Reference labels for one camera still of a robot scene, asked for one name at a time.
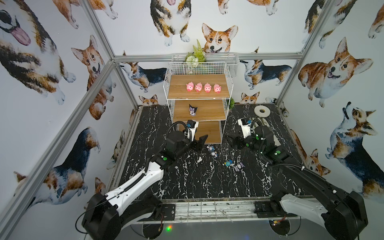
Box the green fern plant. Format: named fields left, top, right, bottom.
left=185, top=40, right=206, bottom=63

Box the black purple kuromi figure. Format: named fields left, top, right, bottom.
left=189, top=105, right=198, bottom=116
left=233, top=163, right=245, bottom=172

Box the white tape roll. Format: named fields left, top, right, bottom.
left=254, top=105, right=271, bottom=118

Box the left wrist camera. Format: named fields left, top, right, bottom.
left=186, top=120, right=199, bottom=142

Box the small potted green plant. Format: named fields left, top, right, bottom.
left=228, top=98, right=235, bottom=110

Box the pink pig toy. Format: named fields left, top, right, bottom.
left=195, top=83, right=203, bottom=92
left=204, top=83, right=212, bottom=93
left=214, top=84, right=222, bottom=94
left=186, top=82, right=195, bottom=92

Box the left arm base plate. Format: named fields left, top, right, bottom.
left=139, top=204, right=176, bottom=222

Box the white and grey work glove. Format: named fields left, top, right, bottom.
left=261, top=118, right=281, bottom=146

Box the white wire three-tier shelf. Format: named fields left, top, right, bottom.
left=164, top=62, right=234, bottom=144

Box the white wire wall basket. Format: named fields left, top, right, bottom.
left=172, top=53, right=240, bottom=78

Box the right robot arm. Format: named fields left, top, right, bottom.
left=225, top=124, right=368, bottom=240

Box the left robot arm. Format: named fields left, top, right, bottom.
left=82, top=130, right=208, bottom=240

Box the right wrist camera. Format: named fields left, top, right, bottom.
left=238, top=118, right=252, bottom=139

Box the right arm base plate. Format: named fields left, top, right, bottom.
left=254, top=201, right=297, bottom=218

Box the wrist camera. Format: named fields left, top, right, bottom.
left=186, top=120, right=199, bottom=142
left=238, top=118, right=252, bottom=139

